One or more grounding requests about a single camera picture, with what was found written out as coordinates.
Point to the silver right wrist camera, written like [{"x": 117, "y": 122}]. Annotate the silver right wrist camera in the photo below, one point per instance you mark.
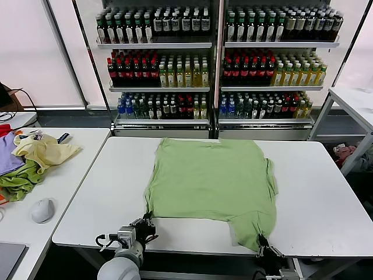
[{"x": 290, "y": 274}]

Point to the blue drink bottle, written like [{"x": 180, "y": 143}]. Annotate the blue drink bottle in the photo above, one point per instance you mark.
[
  {"x": 223, "y": 110},
  {"x": 231, "y": 110},
  {"x": 128, "y": 111},
  {"x": 120, "y": 111}
]

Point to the pink cloth pile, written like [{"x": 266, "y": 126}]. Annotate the pink cloth pile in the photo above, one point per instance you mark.
[{"x": 344, "y": 151}]

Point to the white cap dark drink bottle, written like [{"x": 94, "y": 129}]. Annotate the white cap dark drink bottle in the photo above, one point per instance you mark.
[
  {"x": 158, "y": 111},
  {"x": 173, "y": 111},
  {"x": 150, "y": 111},
  {"x": 270, "y": 110},
  {"x": 255, "y": 110},
  {"x": 278, "y": 110},
  {"x": 165, "y": 111},
  {"x": 262, "y": 110}
]

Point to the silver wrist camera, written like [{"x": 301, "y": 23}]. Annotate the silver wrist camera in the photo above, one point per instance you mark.
[
  {"x": 127, "y": 233},
  {"x": 290, "y": 274}
]

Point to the blue white striped item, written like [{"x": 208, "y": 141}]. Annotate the blue white striped item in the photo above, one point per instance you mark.
[{"x": 64, "y": 137}]

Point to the green cap white label bottle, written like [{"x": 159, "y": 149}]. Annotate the green cap white label bottle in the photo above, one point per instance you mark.
[
  {"x": 240, "y": 32},
  {"x": 280, "y": 32},
  {"x": 250, "y": 32},
  {"x": 109, "y": 33},
  {"x": 138, "y": 33},
  {"x": 260, "y": 32},
  {"x": 148, "y": 33},
  {"x": 101, "y": 33},
  {"x": 119, "y": 33},
  {"x": 271, "y": 32},
  {"x": 128, "y": 33},
  {"x": 230, "y": 32}
]

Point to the white metal frame table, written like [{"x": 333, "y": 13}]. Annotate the white metal frame table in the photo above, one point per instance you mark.
[{"x": 349, "y": 100}]

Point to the grey laptop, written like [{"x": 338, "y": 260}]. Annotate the grey laptop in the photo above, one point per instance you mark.
[{"x": 10, "y": 259}]

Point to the grey cloth pile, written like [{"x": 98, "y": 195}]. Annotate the grey cloth pile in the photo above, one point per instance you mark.
[{"x": 365, "y": 157}]

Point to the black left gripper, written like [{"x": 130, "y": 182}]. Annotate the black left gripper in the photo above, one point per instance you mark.
[{"x": 145, "y": 233}]

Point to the printed garment tag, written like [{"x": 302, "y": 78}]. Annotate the printed garment tag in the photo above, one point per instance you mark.
[{"x": 37, "y": 135}]

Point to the light green polo shirt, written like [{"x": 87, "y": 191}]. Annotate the light green polo shirt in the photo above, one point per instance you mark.
[{"x": 209, "y": 181}]

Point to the crumpled green garment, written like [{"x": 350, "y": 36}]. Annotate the crumpled green garment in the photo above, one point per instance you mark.
[{"x": 17, "y": 182}]

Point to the purple garment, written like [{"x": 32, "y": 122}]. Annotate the purple garment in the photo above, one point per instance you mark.
[{"x": 7, "y": 154}]

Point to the grey computer mouse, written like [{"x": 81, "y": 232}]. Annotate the grey computer mouse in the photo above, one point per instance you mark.
[{"x": 43, "y": 210}]

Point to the red cap cola bottle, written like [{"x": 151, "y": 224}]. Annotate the red cap cola bottle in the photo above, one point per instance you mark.
[
  {"x": 253, "y": 71},
  {"x": 137, "y": 73},
  {"x": 244, "y": 71},
  {"x": 128, "y": 73},
  {"x": 111, "y": 73},
  {"x": 271, "y": 71},
  {"x": 235, "y": 71},
  {"x": 226, "y": 71},
  {"x": 145, "y": 73},
  {"x": 293, "y": 110},
  {"x": 189, "y": 111},
  {"x": 120, "y": 73},
  {"x": 154, "y": 73},
  {"x": 262, "y": 71},
  {"x": 286, "y": 110}
]

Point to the dark bottle blue white label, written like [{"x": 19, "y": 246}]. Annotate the dark bottle blue white label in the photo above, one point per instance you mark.
[
  {"x": 166, "y": 24},
  {"x": 175, "y": 24},
  {"x": 157, "y": 24},
  {"x": 205, "y": 24},
  {"x": 195, "y": 24},
  {"x": 186, "y": 24}
]

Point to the dark green drink bottle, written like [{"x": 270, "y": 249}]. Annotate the dark green drink bottle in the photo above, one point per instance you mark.
[
  {"x": 239, "y": 110},
  {"x": 247, "y": 110},
  {"x": 143, "y": 111},
  {"x": 135, "y": 111}
]

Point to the red garment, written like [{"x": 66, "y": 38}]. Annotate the red garment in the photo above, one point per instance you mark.
[{"x": 3, "y": 129}]

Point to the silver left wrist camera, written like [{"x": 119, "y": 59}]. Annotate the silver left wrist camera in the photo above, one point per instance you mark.
[{"x": 127, "y": 233}]

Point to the pale yellow garment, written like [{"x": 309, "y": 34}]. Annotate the pale yellow garment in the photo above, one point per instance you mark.
[{"x": 49, "y": 151}]

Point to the metal beverage display shelf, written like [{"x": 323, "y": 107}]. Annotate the metal beverage display shelf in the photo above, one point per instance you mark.
[
  {"x": 277, "y": 44},
  {"x": 175, "y": 45}
]

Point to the dark tea bottle pale label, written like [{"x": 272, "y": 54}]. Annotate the dark tea bottle pale label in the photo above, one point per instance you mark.
[
  {"x": 300, "y": 24},
  {"x": 338, "y": 24},
  {"x": 290, "y": 24},
  {"x": 319, "y": 24},
  {"x": 309, "y": 24},
  {"x": 329, "y": 24}
]

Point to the orange item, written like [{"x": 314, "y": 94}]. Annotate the orange item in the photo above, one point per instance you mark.
[{"x": 2, "y": 199}]

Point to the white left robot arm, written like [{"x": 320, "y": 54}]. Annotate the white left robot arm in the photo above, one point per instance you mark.
[{"x": 119, "y": 269}]

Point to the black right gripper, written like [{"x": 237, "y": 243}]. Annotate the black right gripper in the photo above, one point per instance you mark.
[{"x": 272, "y": 265}]

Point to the brown cardboard box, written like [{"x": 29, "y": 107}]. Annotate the brown cardboard box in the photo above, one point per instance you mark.
[{"x": 17, "y": 100}]

